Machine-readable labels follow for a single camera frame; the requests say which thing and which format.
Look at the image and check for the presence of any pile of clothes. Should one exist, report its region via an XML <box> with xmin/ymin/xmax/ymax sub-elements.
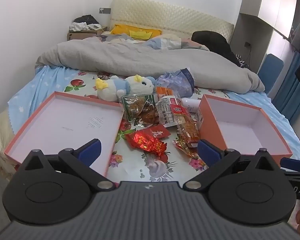
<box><xmin>69</xmin><ymin>15</ymin><xmax>102</xmax><ymax>32</ymax></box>

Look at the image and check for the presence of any blue curtain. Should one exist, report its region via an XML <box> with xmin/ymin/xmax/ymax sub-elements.
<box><xmin>272</xmin><ymin>52</ymin><xmax>300</xmax><ymax>128</ymax></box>

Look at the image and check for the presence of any deep orange cardboard box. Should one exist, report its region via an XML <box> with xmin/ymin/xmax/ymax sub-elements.
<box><xmin>197</xmin><ymin>94</ymin><xmax>293</xmax><ymax>167</ymax></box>

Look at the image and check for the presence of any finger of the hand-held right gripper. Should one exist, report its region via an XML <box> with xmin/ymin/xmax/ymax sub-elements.
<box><xmin>280</xmin><ymin>157</ymin><xmax>300</xmax><ymax>173</ymax></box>
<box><xmin>284</xmin><ymin>171</ymin><xmax>300</xmax><ymax>181</ymax></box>

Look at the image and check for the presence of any floral bed sheet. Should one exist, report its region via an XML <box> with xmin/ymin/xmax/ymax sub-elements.
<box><xmin>7</xmin><ymin>65</ymin><xmax>300</xmax><ymax>183</ymax></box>

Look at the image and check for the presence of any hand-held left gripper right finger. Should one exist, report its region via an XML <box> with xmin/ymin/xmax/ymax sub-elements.
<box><xmin>182</xmin><ymin>139</ymin><xmax>289</xmax><ymax>189</ymax></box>

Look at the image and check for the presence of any cardboard box nightstand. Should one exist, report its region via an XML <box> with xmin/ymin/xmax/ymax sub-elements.
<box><xmin>67</xmin><ymin>26</ymin><xmax>108</xmax><ymax>41</ymax></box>

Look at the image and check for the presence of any black clothing heap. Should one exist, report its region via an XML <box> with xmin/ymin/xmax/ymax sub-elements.
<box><xmin>191</xmin><ymin>31</ymin><xmax>250</xmax><ymax>68</ymax></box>

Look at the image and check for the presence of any beige bed base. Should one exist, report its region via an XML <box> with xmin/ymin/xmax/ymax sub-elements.
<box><xmin>0</xmin><ymin>110</ymin><xmax>18</xmax><ymax>170</ymax></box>

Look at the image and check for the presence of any shallow orange box lid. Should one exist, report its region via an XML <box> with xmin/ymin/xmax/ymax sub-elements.
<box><xmin>4</xmin><ymin>91</ymin><xmax>125</xmax><ymax>179</ymax></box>

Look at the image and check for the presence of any shiny red snack packet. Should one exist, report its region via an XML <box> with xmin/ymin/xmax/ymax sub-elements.
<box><xmin>126</xmin><ymin>131</ymin><xmax>167</xmax><ymax>156</ymax></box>

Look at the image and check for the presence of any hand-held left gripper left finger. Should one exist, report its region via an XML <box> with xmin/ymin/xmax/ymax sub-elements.
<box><xmin>15</xmin><ymin>138</ymin><xmax>120</xmax><ymax>190</ymax></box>

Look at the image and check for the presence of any patchwork quilt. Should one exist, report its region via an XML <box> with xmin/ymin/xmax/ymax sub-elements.
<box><xmin>92</xmin><ymin>33</ymin><xmax>210</xmax><ymax>52</ymax></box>

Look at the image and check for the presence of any brown stick snack packet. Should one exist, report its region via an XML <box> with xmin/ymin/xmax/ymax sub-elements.
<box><xmin>172</xmin><ymin>140</ymin><xmax>199</xmax><ymax>159</ymax></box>
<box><xmin>134</xmin><ymin>102</ymin><xmax>160</xmax><ymax>128</ymax></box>

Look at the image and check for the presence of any yellow pillow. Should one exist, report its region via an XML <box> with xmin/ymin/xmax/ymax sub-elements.
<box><xmin>110</xmin><ymin>24</ymin><xmax>163</xmax><ymax>40</ymax></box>

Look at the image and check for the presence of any white bottle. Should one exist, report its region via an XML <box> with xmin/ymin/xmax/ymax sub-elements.
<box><xmin>181</xmin><ymin>98</ymin><xmax>202</xmax><ymax>113</ymax></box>

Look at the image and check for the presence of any red label snack packet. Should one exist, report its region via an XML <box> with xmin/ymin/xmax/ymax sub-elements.
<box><xmin>171</xmin><ymin>102</ymin><xmax>200</xmax><ymax>147</ymax></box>

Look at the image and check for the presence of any green label snack packet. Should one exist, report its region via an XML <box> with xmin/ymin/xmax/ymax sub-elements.
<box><xmin>121</xmin><ymin>93</ymin><xmax>158</xmax><ymax>120</ymax></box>

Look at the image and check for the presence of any white printed snack packet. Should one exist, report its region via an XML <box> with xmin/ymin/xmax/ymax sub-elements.
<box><xmin>157</xmin><ymin>95</ymin><xmax>188</xmax><ymax>128</ymax></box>

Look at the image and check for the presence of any grey blanket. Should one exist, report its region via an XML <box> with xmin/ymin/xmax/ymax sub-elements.
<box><xmin>35</xmin><ymin>40</ymin><xmax>265</xmax><ymax>94</ymax></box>

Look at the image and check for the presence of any cream padded headboard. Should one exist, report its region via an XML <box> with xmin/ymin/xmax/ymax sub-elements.
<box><xmin>109</xmin><ymin>0</ymin><xmax>234</xmax><ymax>43</ymax></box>

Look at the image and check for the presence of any blue printed plastic bag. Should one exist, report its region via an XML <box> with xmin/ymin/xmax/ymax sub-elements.
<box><xmin>155</xmin><ymin>67</ymin><xmax>195</xmax><ymax>98</ymax></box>

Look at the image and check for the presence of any blue chair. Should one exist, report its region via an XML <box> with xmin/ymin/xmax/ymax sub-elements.
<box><xmin>257</xmin><ymin>53</ymin><xmax>285</xmax><ymax>95</ymax></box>

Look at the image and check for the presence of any blue and white plush toy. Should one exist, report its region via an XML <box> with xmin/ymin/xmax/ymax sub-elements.
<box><xmin>95</xmin><ymin>74</ymin><xmax>156</xmax><ymax>103</ymax></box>

